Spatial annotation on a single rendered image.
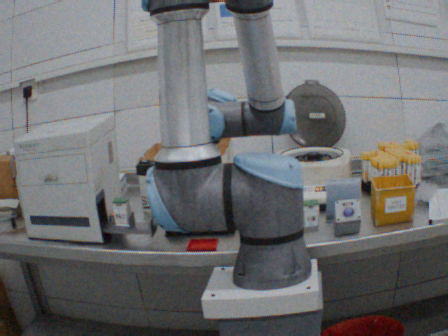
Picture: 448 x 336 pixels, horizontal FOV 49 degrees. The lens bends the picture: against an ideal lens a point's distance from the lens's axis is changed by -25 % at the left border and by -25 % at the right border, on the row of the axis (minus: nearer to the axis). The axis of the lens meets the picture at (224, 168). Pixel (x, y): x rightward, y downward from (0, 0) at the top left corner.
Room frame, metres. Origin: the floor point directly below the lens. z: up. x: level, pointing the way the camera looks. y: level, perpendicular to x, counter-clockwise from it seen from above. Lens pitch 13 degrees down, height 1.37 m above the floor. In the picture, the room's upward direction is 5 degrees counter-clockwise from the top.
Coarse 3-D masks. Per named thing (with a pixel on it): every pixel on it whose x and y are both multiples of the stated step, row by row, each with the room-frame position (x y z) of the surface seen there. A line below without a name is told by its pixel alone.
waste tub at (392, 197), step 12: (372, 180) 1.44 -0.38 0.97; (384, 180) 1.46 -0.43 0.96; (396, 180) 1.46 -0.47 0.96; (408, 180) 1.43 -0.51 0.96; (372, 192) 1.43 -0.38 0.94; (384, 192) 1.34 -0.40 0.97; (396, 192) 1.33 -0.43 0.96; (408, 192) 1.33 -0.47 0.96; (372, 204) 1.42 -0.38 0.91; (384, 204) 1.34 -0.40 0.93; (396, 204) 1.33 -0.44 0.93; (408, 204) 1.33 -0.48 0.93; (372, 216) 1.41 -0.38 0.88; (384, 216) 1.34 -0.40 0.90; (396, 216) 1.33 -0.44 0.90; (408, 216) 1.33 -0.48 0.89
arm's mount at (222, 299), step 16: (224, 272) 1.11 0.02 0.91; (208, 288) 1.01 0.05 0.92; (224, 288) 1.01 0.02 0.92; (240, 288) 1.00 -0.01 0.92; (288, 288) 0.96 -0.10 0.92; (304, 288) 0.95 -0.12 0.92; (208, 304) 0.95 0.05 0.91; (224, 304) 0.94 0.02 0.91; (240, 304) 0.94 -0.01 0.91; (256, 304) 0.94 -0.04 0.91; (272, 304) 0.93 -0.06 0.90; (288, 304) 0.93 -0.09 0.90; (304, 304) 0.93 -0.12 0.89
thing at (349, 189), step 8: (328, 184) 1.46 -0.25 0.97; (336, 184) 1.45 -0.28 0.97; (344, 184) 1.45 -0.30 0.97; (352, 184) 1.44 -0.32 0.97; (360, 184) 1.44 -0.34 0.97; (328, 192) 1.46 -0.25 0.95; (336, 192) 1.45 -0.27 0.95; (344, 192) 1.45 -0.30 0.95; (352, 192) 1.44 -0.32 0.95; (328, 200) 1.46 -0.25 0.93; (336, 200) 1.45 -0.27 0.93; (328, 208) 1.46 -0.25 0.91; (328, 216) 1.46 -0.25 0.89
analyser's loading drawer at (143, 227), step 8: (112, 216) 1.42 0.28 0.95; (128, 216) 1.41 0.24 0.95; (152, 216) 1.45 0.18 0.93; (104, 224) 1.45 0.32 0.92; (112, 224) 1.46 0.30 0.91; (120, 224) 1.41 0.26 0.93; (136, 224) 1.45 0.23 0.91; (144, 224) 1.45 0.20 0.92; (152, 224) 1.42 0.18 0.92; (104, 232) 1.42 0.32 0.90; (112, 232) 1.41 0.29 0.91; (120, 232) 1.41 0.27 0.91; (128, 232) 1.41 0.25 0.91; (136, 232) 1.40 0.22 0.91; (144, 232) 1.40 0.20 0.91; (152, 232) 1.41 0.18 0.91
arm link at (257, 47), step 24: (240, 0) 1.06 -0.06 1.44; (264, 0) 1.08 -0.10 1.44; (240, 24) 1.12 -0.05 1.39; (264, 24) 1.12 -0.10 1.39; (240, 48) 1.17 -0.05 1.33; (264, 48) 1.15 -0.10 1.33; (264, 72) 1.18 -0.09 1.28; (264, 96) 1.22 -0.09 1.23; (264, 120) 1.25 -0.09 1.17; (288, 120) 1.25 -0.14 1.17
